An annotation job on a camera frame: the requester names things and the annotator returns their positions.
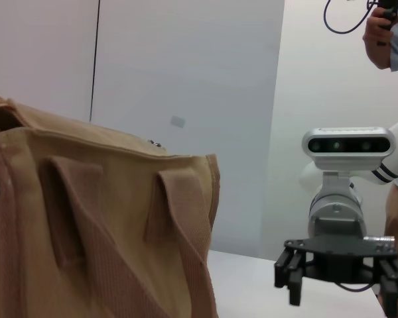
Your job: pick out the silver metal zipper pull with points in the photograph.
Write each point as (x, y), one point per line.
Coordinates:
(156, 143)

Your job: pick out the person's bare forearm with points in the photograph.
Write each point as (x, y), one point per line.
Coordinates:
(378, 53)

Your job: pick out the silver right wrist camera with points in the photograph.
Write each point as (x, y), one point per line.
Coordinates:
(348, 145)

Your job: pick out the black handheld controller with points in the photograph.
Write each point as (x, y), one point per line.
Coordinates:
(389, 8)

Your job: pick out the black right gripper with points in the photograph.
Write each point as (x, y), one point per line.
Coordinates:
(341, 261)

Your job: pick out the white and silver right arm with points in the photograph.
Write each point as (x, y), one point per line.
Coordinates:
(335, 208)

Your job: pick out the khaki canvas food bag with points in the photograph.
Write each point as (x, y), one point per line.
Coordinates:
(103, 232)

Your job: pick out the person's bare hand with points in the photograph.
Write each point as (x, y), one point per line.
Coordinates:
(378, 23)

